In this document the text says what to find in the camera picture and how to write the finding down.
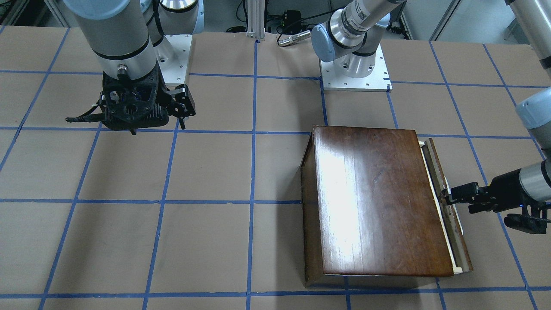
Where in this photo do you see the aluminium frame post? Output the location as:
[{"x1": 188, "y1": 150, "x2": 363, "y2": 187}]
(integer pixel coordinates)
[{"x1": 245, "y1": 0, "x2": 266, "y2": 42}]

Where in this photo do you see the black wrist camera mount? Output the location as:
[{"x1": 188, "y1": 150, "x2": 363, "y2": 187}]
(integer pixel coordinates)
[{"x1": 65, "y1": 67, "x2": 164, "y2": 135}]

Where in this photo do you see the gold metal cylinder tool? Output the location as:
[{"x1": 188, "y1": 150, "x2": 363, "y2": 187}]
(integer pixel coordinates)
[{"x1": 277, "y1": 30, "x2": 311, "y2": 47}]

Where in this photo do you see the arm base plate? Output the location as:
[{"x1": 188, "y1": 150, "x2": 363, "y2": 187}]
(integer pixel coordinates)
[
  {"x1": 154, "y1": 34, "x2": 193, "y2": 86},
  {"x1": 319, "y1": 45, "x2": 393, "y2": 92}
]

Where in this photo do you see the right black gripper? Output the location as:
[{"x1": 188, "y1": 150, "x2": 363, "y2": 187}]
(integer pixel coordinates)
[{"x1": 153, "y1": 71, "x2": 196, "y2": 130}]

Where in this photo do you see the light wood drawer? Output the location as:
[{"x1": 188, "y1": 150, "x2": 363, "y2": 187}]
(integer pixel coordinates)
[{"x1": 418, "y1": 139, "x2": 474, "y2": 275}]

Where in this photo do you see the dark brown wooden cabinet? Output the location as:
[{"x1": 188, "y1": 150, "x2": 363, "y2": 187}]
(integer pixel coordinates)
[{"x1": 300, "y1": 126, "x2": 454, "y2": 288}]

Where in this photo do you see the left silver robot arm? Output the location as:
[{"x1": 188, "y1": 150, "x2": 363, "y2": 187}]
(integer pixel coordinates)
[{"x1": 442, "y1": 0, "x2": 550, "y2": 214}]

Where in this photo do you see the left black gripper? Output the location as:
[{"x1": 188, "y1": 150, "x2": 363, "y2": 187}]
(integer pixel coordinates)
[{"x1": 445, "y1": 169, "x2": 535, "y2": 214}]

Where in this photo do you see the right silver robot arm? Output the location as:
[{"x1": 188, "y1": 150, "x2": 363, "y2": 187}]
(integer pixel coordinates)
[{"x1": 65, "y1": 0, "x2": 204, "y2": 135}]

